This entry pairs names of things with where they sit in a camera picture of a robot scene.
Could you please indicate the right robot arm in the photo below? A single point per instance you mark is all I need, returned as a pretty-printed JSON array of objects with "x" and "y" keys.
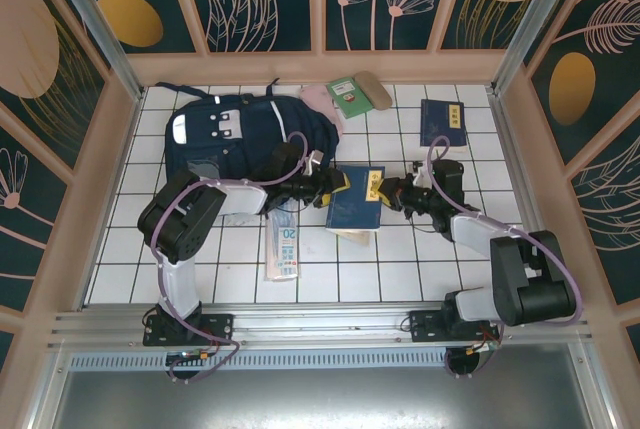
[{"x": 525, "y": 274}]

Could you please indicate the green notebook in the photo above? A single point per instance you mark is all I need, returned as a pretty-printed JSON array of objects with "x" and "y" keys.
[{"x": 349, "y": 98}]

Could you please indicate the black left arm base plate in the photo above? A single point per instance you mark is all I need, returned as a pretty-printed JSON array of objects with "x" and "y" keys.
[{"x": 220, "y": 329}]

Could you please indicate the aluminium side rail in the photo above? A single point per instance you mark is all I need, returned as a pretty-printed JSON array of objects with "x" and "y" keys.
[{"x": 525, "y": 189}]

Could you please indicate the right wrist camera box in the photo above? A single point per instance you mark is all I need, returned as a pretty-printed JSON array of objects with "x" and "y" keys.
[{"x": 416, "y": 174}]

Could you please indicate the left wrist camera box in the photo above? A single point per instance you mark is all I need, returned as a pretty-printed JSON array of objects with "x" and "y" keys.
[{"x": 315, "y": 161}]

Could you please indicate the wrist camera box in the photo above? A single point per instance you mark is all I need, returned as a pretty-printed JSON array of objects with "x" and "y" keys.
[
  {"x": 416, "y": 174},
  {"x": 315, "y": 161}
]

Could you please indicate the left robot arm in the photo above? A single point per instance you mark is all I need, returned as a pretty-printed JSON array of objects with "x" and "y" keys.
[{"x": 180, "y": 219}]

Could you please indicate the navy blue backpack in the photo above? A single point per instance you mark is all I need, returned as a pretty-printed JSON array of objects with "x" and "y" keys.
[{"x": 225, "y": 149}]

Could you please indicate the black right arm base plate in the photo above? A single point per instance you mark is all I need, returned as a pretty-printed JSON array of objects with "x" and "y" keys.
[{"x": 425, "y": 326}]

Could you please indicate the aluminium corner post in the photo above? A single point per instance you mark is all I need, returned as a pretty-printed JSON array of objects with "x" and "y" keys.
[
  {"x": 533, "y": 24},
  {"x": 96, "y": 24}
]

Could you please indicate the pink pencil case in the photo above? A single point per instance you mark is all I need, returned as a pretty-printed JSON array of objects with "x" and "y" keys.
[{"x": 322, "y": 101}]

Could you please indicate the clear pack of face masks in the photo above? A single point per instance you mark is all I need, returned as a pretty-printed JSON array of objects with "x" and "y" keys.
[{"x": 282, "y": 249}]

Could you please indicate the tan glasses case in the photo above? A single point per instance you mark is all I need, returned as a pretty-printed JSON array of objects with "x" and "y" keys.
[{"x": 377, "y": 91}]

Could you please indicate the navy book with yellow label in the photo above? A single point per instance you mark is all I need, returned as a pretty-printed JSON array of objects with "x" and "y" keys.
[
  {"x": 442, "y": 124},
  {"x": 352, "y": 204}
]

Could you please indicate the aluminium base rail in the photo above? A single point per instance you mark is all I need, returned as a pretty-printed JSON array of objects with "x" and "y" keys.
[{"x": 325, "y": 321}]

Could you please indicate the grey metal panel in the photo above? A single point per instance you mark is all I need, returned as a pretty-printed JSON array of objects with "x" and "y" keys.
[{"x": 320, "y": 399}]

